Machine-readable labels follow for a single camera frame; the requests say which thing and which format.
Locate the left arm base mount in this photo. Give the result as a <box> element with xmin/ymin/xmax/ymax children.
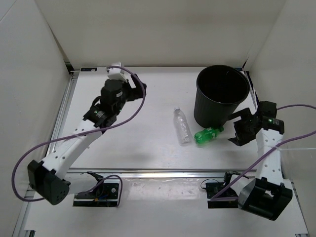
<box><xmin>73</xmin><ymin>171</ymin><xmax>123</xmax><ymax>207</ymax></box>

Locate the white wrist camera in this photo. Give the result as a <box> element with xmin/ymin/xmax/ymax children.
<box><xmin>107</xmin><ymin>62</ymin><xmax>127</xmax><ymax>82</ymax></box>

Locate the black plastic bin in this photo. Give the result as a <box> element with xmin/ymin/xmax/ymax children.
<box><xmin>194</xmin><ymin>65</ymin><xmax>250</xmax><ymax>128</ymax></box>

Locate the clear plastic bottle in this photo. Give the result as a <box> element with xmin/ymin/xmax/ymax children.
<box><xmin>173</xmin><ymin>107</ymin><xmax>192</xmax><ymax>145</ymax></box>

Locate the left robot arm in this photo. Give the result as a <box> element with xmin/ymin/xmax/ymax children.
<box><xmin>27</xmin><ymin>73</ymin><xmax>147</xmax><ymax>205</ymax></box>

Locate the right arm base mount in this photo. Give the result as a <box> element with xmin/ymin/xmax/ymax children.
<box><xmin>200</xmin><ymin>171</ymin><xmax>244</xmax><ymax>202</ymax></box>

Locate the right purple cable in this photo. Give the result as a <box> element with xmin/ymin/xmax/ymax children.
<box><xmin>211</xmin><ymin>104</ymin><xmax>316</xmax><ymax>200</ymax></box>

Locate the green plastic bottle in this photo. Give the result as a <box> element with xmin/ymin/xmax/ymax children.
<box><xmin>194</xmin><ymin>126</ymin><xmax>224</xmax><ymax>145</ymax></box>

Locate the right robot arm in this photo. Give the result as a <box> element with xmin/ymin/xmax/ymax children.
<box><xmin>205</xmin><ymin>101</ymin><xmax>293</xmax><ymax>221</ymax></box>

